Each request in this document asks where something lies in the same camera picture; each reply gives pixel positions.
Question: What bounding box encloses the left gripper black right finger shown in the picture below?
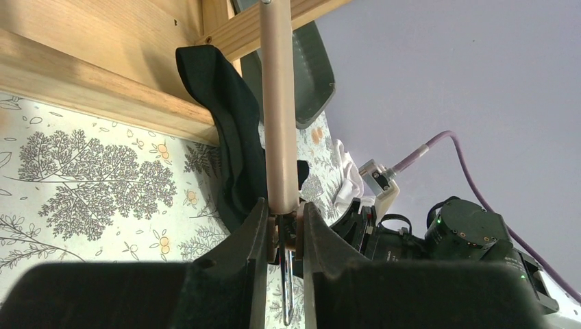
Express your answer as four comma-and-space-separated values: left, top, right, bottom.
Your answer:
302, 202, 545, 328

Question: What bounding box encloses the black underwear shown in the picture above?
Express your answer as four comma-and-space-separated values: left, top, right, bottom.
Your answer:
175, 44, 310, 233

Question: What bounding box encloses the grey plastic tray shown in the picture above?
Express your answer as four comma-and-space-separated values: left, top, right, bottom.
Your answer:
240, 21, 336, 130

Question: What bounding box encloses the white crumpled cloth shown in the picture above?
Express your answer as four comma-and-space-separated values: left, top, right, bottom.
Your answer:
334, 139, 375, 216

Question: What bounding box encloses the wooden rack with base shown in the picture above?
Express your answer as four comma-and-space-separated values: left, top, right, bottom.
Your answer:
1, 1, 341, 144

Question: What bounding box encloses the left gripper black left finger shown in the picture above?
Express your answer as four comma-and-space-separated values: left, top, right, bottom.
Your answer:
1, 199, 269, 328

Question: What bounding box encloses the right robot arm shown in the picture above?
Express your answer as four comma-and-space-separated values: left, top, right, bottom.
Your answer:
331, 196, 580, 328

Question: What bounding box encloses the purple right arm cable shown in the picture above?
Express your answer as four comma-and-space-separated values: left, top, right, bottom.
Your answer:
392, 130, 581, 304

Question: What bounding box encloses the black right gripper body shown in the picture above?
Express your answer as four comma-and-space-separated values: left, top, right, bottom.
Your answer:
331, 198, 429, 262

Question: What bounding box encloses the beige hanger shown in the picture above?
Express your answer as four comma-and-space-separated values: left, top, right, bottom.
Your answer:
258, 1, 301, 326

